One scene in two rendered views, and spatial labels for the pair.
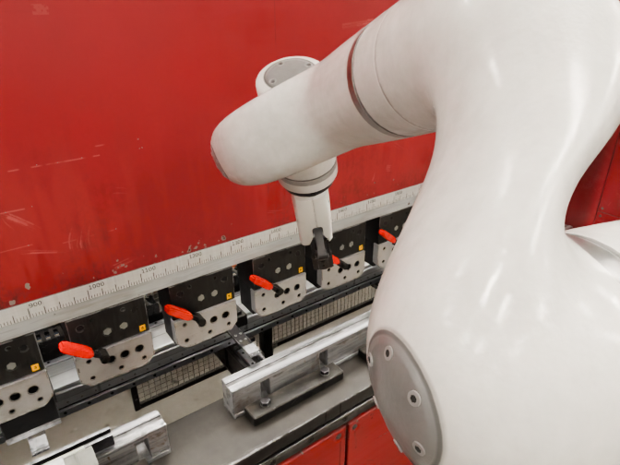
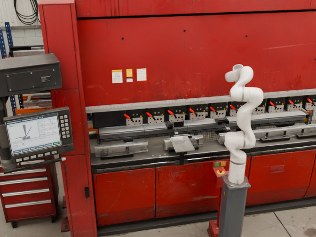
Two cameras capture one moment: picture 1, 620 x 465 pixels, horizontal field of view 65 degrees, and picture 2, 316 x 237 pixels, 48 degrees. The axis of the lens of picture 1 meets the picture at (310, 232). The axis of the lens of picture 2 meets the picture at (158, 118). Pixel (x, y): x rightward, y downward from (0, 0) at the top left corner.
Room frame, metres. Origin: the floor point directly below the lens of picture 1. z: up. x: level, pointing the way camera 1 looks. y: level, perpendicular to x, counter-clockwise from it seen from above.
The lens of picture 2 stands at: (-2.14, -0.54, 2.67)
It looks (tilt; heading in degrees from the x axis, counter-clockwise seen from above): 26 degrees down; 25
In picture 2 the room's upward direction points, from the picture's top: straight up
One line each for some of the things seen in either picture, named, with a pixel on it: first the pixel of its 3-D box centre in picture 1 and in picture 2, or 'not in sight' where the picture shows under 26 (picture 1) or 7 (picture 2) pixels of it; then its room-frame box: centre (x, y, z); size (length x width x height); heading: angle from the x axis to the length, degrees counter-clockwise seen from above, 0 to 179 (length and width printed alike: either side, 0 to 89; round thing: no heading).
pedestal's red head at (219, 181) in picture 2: not in sight; (225, 173); (0.64, 0.06, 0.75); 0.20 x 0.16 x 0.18; 122
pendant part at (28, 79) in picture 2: not in sight; (28, 116); (-0.37, 1.32, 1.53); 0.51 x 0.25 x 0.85; 140
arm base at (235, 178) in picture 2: not in sight; (236, 170); (0.23, -0.12, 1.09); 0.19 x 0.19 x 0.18
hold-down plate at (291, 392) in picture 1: (296, 391); not in sight; (1.02, 0.04, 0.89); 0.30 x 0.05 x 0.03; 126
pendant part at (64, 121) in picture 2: not in sight; (39, 133); (-0.39, 1.22, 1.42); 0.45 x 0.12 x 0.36; 140
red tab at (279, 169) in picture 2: not in sight; (277, 169); (1.19, -0.36, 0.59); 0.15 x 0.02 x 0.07; 126
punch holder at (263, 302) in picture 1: (271, 273); (236, 106); (1.05, 0.09, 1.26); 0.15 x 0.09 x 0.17; 126
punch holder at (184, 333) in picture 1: (197, 300); (217, 108); (0.93, 0.26, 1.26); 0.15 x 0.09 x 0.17; 126
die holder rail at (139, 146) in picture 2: not in sight; (121, 148); (0.39, 1.00, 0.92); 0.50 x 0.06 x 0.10; 126
